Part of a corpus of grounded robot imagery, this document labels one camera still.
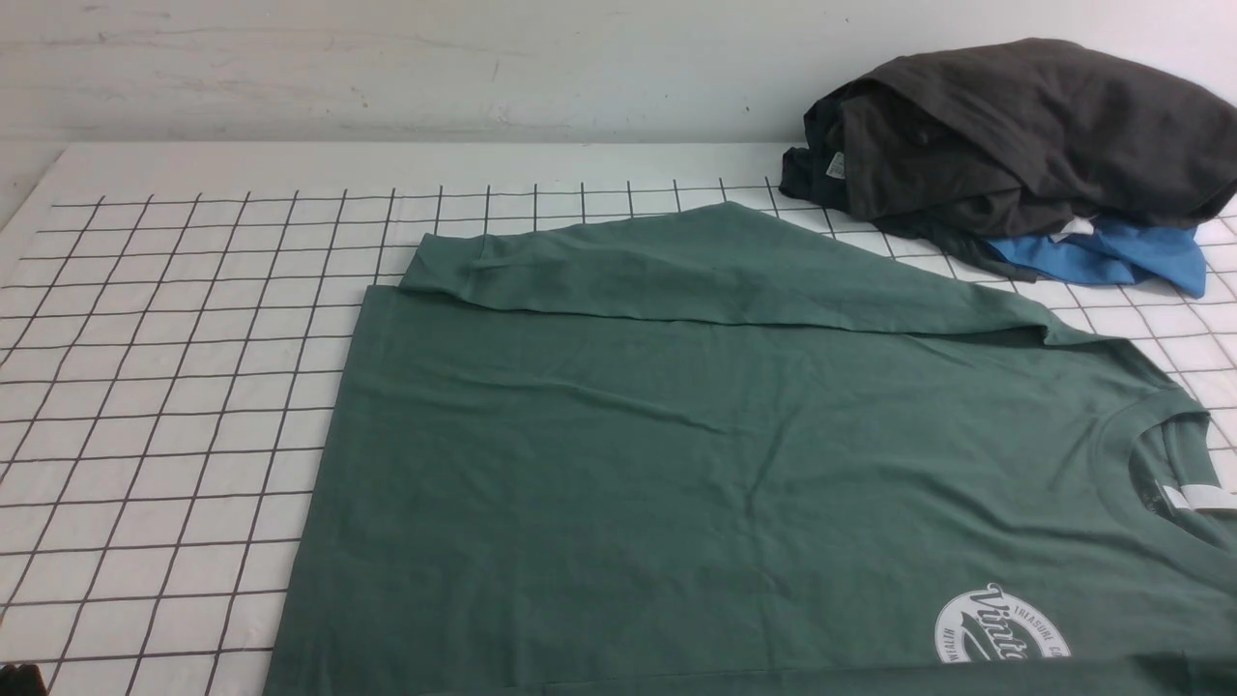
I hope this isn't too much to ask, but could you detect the white grid-pattern table cloth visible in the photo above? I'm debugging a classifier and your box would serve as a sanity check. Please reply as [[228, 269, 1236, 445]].
[[1, 142, 1235, 695]]

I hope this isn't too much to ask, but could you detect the dark grey crumpled garment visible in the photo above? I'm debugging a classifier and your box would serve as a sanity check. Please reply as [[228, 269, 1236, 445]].
[[779, 37, 1236, 279]]

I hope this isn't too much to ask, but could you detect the blue crumpled garment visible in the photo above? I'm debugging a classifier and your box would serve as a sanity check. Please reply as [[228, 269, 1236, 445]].
[[986, 216, 1207, 299]]

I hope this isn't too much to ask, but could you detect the green long-sleeve top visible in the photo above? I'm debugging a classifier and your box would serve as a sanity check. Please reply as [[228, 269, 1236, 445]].
[[265, 203, 1236, 695]]

